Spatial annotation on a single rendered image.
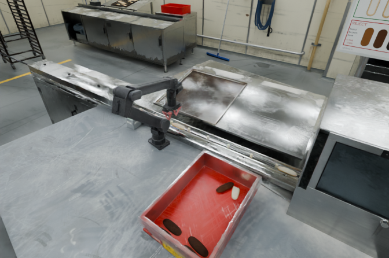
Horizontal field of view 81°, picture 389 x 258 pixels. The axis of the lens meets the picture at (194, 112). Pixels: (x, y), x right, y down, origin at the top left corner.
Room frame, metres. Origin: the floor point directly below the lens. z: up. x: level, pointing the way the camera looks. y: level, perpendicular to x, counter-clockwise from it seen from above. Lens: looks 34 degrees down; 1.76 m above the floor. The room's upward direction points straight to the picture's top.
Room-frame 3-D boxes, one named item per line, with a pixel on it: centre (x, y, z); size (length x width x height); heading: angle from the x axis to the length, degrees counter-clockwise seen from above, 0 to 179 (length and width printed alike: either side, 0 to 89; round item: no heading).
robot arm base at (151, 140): (1.08, 0.22, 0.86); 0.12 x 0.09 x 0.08; 47
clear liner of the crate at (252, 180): (0.62, -0.05, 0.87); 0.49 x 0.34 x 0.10; 145
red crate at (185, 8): (5.04, 0.38, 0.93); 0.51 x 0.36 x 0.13; 61
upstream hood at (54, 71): (1.82, 1.04, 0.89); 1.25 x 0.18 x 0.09; 57
